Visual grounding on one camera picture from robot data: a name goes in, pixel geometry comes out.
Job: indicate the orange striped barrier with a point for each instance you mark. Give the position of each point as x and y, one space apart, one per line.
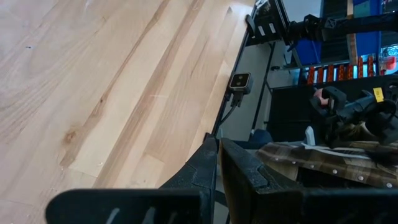
340 71

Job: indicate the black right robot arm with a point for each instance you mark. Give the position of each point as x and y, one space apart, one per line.
357 25

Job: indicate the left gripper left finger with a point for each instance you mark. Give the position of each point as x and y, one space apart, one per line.
196 177

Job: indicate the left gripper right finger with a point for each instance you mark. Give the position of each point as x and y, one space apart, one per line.
245 183

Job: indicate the blue box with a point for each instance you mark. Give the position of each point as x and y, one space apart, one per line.
308 51

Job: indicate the person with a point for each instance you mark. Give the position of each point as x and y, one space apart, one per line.
326 165

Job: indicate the small black table camera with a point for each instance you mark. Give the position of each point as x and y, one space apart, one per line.
240 82

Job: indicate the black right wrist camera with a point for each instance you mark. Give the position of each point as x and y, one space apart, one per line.
335 98

